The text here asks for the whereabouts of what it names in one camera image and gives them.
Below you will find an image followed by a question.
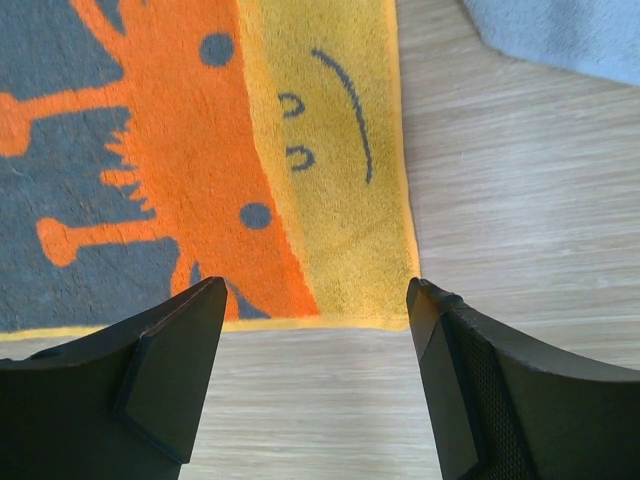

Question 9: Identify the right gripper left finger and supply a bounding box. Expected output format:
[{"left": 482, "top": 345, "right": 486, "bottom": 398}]
[{"left": 1, "top": 278, "right": 227, "bottom": 479}]

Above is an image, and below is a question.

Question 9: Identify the orange grey patterned towel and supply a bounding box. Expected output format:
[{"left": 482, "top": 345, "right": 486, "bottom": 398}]
[{"left": 1, "top": 1, "right": 419, "bottom": 340}]

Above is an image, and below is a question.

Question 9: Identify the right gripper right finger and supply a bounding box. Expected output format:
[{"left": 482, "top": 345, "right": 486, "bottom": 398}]
[{"left": 406, "top": 278, "right": 639, "bottom": 479}]

